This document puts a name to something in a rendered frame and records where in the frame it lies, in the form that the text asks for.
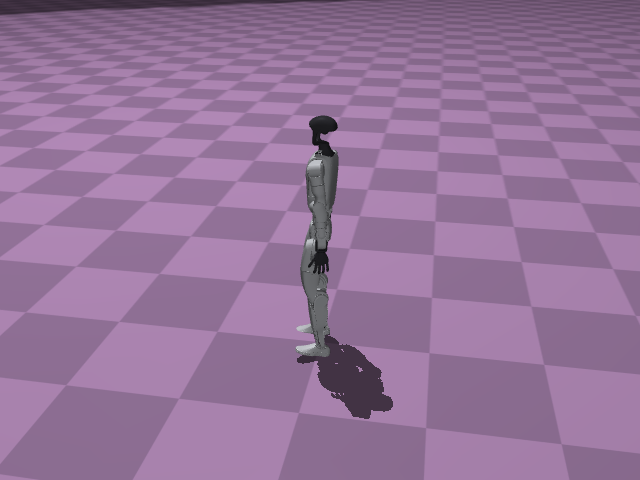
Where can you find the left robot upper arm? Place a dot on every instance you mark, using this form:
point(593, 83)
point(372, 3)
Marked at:
point(316, 172)

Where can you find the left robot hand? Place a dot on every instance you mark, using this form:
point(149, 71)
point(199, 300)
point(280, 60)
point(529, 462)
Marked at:
point(320, 259)

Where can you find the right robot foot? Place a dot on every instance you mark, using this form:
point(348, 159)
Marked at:
point(308, 329)

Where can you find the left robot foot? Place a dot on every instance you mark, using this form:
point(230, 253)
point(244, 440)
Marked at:
point(312, 350)

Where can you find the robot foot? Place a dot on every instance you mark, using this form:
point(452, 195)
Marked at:
point(312, 350)
point(308, 329)

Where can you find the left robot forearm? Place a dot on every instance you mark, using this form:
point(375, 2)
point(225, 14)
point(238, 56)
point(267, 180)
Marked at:
point(320, 220)

